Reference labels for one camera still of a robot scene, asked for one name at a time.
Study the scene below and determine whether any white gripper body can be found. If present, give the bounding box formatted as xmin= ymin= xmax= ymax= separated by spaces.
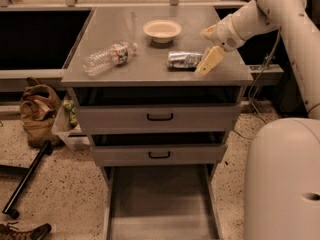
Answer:
xmin=213 ymin=18 xmax=245 ymax=52

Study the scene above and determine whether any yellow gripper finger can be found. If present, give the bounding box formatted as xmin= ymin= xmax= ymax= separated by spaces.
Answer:
xmin=194 ymin=46 xmax=225 ymax=77
xmin=200 ymin=25 xmax=216 ymax=42

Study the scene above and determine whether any silver redbull can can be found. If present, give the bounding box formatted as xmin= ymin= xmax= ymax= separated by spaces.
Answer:
xmin=167 ymin=51 xmax=203 ymax=69

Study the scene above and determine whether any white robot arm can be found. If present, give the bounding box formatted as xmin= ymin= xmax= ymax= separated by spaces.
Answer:
xmin=196 ymin=0 xmax=320 ymax=240

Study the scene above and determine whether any top grey drawer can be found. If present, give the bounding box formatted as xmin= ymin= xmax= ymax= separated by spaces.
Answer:
xmin=76 ymin=104 xmax=242 ymax=134

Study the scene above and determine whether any grey drawer cabinet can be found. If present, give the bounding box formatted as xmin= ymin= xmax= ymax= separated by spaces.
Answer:
xmin=60 ymin=5 xmax=254 ymax=240

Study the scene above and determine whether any middle grey drawer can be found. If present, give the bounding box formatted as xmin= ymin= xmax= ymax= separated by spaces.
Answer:
xmin=91 ymin=144 xmax=227 ymax=166

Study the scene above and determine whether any bottom grey open drawer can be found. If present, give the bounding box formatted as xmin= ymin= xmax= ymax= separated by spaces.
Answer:
xmin=103 ymin=165 xmax=223 ymax=240

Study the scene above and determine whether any white paper bowl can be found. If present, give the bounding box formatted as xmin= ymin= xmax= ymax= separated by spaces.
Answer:
xmin=143 ymin=20 xmax=182 ymax=44

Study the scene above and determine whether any clear plastic water bottle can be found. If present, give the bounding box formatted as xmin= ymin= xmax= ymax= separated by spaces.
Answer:
xmin=82 ymin=41 xmax=138 ymax=76

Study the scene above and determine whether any green snack package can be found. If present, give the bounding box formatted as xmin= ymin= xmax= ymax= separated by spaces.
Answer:
xmin=62 ymin=99 xmax=78 ymax=128

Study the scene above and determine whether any clear plastic bin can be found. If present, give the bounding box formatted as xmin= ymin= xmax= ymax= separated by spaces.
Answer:
xmin=50 ymin=101 xmax=91 ymax=152

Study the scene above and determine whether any black chair base leg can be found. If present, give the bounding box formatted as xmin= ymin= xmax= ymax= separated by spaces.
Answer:
xmin=0 ymin=141 xmax=53 ymax=219

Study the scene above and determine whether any brown shoe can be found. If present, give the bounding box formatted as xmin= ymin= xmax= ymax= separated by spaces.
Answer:
xmin=0 ymin=223 xmax=52 ymax=240

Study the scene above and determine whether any grey cable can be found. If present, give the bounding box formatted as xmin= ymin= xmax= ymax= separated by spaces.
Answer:
xmin=232 ymin=30 xmax=281 ymax=141

